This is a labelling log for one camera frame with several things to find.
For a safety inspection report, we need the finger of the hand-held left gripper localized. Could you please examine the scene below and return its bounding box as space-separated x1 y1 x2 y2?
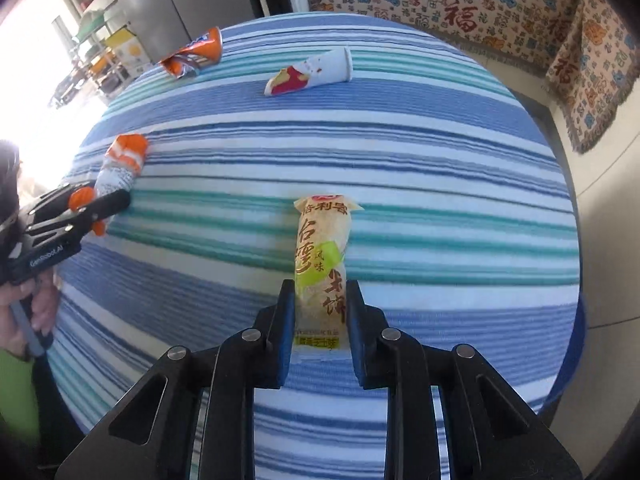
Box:
27 189 132 243
20 181 96 221

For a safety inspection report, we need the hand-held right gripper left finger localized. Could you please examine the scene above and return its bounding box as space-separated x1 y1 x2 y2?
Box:
52 279 297 480

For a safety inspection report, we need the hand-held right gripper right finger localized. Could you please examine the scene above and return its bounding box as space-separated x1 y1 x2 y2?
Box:
345 279 583 480

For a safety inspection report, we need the orange white wrapper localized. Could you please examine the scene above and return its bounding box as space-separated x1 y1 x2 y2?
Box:
69 134 149 237

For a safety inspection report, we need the yellow rice cracker packet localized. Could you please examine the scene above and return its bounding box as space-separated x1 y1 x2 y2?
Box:
293 194 364 352

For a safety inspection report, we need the person's left hand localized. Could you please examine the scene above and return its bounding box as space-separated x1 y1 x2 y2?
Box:
0 277 58 361

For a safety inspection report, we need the yellow white cardboard box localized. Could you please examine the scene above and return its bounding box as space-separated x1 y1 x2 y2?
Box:
105 27 153 78

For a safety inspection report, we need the metal storage rack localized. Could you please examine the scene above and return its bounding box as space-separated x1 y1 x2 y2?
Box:
50 0 131 106

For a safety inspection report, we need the orange snack packet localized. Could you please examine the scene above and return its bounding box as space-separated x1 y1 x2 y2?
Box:
159 26 222 81

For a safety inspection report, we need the grey refrigerator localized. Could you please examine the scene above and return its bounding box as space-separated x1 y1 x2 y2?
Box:
97 0 266 61

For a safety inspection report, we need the white red paper cup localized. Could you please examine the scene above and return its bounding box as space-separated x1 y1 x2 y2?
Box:
264 46 353 97

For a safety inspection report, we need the large printed blanket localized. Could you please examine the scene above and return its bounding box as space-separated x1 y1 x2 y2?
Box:
300 0 583 66

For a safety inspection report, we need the small printed blanket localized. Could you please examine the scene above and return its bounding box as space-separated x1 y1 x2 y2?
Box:
545 0 640 155

